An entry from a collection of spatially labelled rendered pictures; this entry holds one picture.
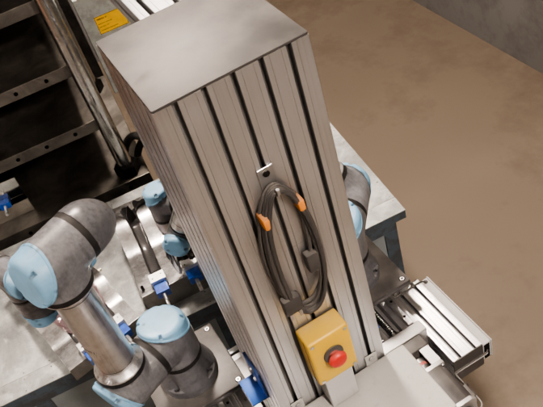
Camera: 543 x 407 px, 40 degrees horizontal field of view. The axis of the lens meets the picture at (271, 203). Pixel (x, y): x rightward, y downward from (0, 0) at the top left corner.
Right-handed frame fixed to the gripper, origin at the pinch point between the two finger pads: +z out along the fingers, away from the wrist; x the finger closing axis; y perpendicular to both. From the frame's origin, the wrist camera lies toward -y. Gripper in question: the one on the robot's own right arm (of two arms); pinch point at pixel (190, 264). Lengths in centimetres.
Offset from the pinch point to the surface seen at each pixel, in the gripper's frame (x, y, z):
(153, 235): -7.0, -21.5, 1.4
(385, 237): 64, 4, 25
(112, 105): -1, -125, 13
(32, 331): -56, -14, 11
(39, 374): -56, 4, 11
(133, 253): -15.2, -18.7, 2.5
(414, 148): 127, -98, 91
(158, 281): -10.9, 1.5, -0.6
